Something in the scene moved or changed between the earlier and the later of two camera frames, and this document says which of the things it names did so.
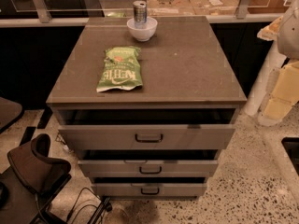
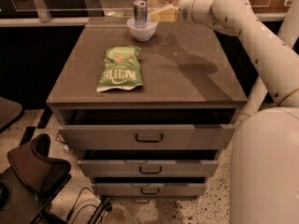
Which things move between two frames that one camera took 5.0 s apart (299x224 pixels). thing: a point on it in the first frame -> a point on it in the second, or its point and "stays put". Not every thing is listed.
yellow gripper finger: x=285 y=92 -> x=195 y=7
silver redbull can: x=139 y=11 stays put
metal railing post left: x=43 y=13 stays put
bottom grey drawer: x=151 y=189 stays put
